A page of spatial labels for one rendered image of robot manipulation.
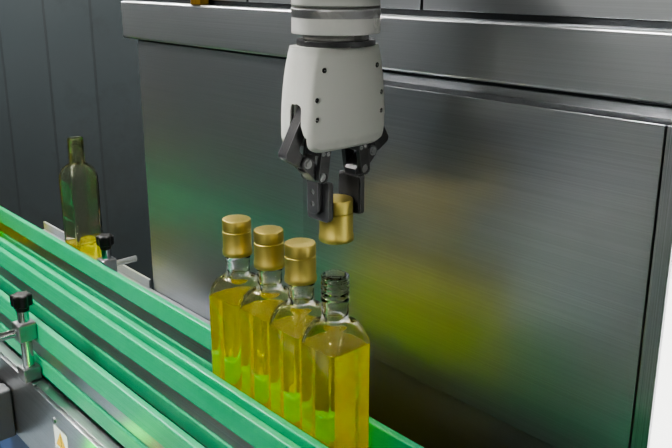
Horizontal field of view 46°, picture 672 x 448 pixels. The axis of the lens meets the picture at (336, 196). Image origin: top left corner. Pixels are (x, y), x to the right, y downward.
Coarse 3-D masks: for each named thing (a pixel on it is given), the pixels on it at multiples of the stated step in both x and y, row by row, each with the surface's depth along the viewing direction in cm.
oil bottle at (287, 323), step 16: (288, 304) 86; (320, 304) 87; (272, 320) 87; (288, 320) 85; (304, 320) 85; (272, 336) 88; (288, 336) 85; (272, 352) 88; (288, 352) 86; (272, 368) 89; (288, 368) 86; (272, 384) 89; (288, 384) 87; (272, 400) 90; (288, 400) 87; (288, 416) 88
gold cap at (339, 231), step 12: (336, 204) 78; (348, 204) 78; (336, 216) 78; (348, 216) 79; (324, 228) 79; (336, 228) 78; (348, 228) 79; (324, 240) 79; (336, 240) 79; (348, 240) 79
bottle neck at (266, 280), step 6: (258, 270) 90; (276, 270) 90; (258, 276) 90; (264, 276) 90; (270, 276) 90; (276, 276) 90; (258, 282) 90; (264, 282) 90; (270, 282) 90; (276, 282) 90; (264, 288) 90; (270, 288) 90; (276, 288) 90
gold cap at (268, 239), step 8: (256, 232) 88; (264, 232) 88; (272, 232) 88; (280, 232) 89; (256, 240) 89; (264, 240) 88; (272, 240) 88; (280, 240) 89; (256, 248) 89; (264, 248) 88; (272, 248) 88; (280, 248) 89; (256, 256) 89; (264, 256) 89; (272, 256) 89; (280, 256) 89; (256, 264) 89; (264, 264) 89; (272, 264) 89; (280, 264) 89
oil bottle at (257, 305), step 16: (256, 288) 91; (240, 304) 92; (256, 304) 89; (272, 304) 89; (240, 320) 92; (256, 320) 90; (240, 336) 93; (256, 336) 90; (256, 352) 91; (256, 368) 91; (256, 384) 92; (256, 400) 93
